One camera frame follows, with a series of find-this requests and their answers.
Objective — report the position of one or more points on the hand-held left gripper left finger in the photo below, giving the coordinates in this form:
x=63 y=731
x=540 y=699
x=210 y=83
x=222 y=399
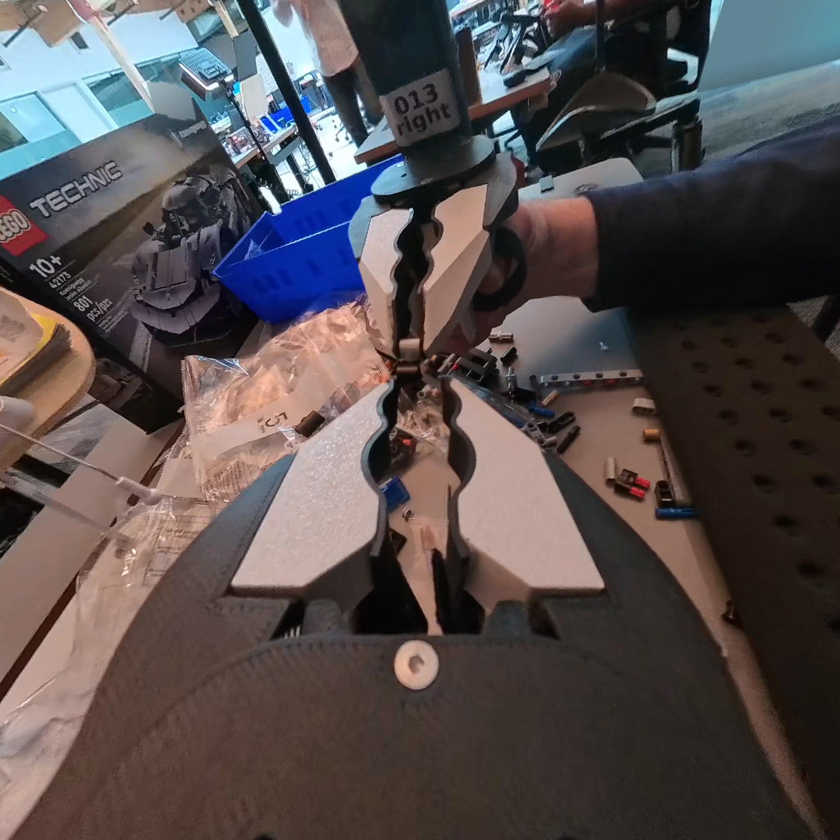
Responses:
x=315 y=525

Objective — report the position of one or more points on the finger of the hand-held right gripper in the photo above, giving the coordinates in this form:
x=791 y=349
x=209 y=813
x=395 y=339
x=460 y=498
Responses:
x=459 y=256
x=380 y=262

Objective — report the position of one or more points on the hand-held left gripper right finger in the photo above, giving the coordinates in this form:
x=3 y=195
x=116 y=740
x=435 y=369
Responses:
x=525 y=525

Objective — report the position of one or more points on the blue toy frame piece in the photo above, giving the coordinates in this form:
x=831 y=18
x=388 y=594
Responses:
x=394 y=492

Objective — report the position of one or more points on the grey toy frame assembly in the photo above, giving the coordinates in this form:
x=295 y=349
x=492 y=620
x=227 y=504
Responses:
x=479 y=365

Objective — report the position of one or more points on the pile of small toy pieces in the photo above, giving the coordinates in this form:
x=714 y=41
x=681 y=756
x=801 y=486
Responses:
x=407 y=441

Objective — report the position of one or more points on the clear bag with printed warnings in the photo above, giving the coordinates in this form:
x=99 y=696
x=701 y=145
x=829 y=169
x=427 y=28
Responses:
x=151 y=525

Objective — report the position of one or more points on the person's right forearm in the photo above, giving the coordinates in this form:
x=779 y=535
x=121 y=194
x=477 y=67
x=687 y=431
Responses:
x=722 y=216

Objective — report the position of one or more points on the large dark toy set box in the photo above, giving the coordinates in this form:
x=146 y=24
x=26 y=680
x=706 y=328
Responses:
x=118 y=249

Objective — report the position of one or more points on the toy set instruction booklet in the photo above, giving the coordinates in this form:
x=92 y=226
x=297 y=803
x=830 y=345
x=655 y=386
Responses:
x=26 y=341

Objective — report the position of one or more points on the person's right hand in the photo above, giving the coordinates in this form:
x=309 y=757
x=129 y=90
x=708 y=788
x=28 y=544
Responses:
x=558 y=249

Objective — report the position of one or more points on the blue plastic bin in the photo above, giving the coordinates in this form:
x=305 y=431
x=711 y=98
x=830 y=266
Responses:
x=295 y=269
x=328 y=197

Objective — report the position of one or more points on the cluster of grey toy connectors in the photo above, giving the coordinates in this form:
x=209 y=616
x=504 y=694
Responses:
x=538 y=433

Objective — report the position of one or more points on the black toy pin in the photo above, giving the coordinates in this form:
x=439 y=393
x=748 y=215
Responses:
x=568 y=439

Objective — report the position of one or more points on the black chunky toy connector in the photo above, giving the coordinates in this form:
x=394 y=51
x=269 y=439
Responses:
x=308 y=424

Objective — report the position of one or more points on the small white toy cylinder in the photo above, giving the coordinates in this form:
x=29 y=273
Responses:
x=610 y=471

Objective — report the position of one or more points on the wooden table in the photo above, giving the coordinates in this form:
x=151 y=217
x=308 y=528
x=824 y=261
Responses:
x=499 y=98

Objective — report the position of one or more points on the short black toy beam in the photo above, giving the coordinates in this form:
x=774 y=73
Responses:
x=561 y=422

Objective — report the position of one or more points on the black toy piece red pins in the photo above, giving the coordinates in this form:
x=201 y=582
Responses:
x=631 y=485

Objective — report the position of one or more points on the black pole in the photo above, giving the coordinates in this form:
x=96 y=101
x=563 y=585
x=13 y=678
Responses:
x=289 y=92

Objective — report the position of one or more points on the blue toy axle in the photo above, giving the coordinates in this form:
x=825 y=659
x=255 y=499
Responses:
x=676 y=512

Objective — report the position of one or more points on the long grey toy beam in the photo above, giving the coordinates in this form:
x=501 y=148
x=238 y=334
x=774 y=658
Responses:
x=667 y=467

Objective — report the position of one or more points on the long white toy beam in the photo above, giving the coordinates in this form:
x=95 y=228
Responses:
x=587 y=379

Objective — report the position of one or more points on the white toy clip piece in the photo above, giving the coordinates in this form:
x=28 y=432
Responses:
x=644 y=407

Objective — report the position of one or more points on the black office chair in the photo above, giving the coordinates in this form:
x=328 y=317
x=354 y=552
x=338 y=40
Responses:
x=610 y=105

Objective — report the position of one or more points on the small black toy piece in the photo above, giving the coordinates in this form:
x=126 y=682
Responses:
x=730 y=613

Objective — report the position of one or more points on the black perforated pad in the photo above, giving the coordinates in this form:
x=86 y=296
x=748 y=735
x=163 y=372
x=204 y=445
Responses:
x=754 y=492

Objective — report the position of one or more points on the wooden book stand white legs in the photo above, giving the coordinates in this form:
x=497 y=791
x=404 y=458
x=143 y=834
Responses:
x=59 y=394

